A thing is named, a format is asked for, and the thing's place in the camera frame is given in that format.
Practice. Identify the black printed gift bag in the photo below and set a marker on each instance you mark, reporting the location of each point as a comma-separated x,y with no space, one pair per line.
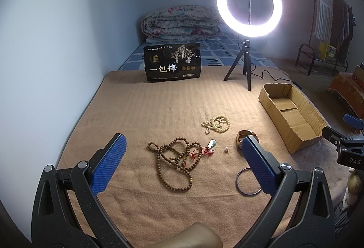
168,62

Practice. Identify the black metal shelf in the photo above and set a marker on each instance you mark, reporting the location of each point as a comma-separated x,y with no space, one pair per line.
309,60

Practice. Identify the orange cloth covered table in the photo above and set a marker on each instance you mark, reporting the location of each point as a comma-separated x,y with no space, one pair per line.
350,91

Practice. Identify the brown cardboard box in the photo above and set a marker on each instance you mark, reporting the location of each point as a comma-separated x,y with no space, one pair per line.
297,120

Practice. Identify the box on orange table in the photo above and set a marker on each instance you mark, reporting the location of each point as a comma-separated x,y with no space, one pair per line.
358,75

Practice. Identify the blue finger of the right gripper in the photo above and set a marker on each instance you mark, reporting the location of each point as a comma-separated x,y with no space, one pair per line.
354,122
332,135

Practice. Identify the gloved left hand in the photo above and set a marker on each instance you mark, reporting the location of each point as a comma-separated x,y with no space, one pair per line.
196,235

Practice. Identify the black clothes rack with clothes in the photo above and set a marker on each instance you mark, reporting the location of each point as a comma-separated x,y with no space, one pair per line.
333,25

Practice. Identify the folded floral quilt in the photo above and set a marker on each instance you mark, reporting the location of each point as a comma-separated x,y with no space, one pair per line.
184,22

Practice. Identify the yellow box on shelf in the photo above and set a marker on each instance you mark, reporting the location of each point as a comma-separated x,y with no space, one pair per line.
327,52

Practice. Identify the white ring light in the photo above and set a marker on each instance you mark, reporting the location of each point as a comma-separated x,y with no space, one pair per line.
248,29

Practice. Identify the dark blue bangle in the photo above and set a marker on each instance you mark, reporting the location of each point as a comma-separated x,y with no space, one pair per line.
246,184

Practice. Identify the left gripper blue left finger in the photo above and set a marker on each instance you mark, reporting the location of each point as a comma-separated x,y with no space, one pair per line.
104,163

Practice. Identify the gloved right hand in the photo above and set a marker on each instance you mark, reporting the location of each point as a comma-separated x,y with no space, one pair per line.
354,186

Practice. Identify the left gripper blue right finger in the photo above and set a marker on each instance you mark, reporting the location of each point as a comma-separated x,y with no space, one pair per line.
263,164

